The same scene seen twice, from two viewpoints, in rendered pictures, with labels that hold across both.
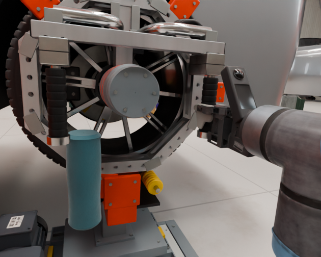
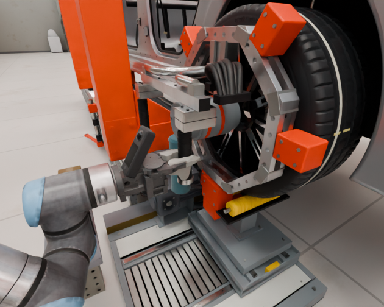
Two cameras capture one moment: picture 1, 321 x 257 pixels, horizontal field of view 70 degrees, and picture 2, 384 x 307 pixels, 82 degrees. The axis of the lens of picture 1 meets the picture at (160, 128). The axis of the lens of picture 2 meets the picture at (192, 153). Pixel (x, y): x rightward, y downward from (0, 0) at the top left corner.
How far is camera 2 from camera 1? 82 cm
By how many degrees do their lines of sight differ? 77
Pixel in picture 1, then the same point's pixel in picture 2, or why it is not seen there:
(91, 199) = (174, 177)
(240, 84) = (135, 144)
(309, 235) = not seen: hidden behind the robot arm
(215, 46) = (192, 101)
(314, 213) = not seen: hidden behind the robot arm
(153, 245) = (238, 257)
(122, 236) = (235, 231)
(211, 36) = (190, 91)
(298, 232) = not seen: hidden behind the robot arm
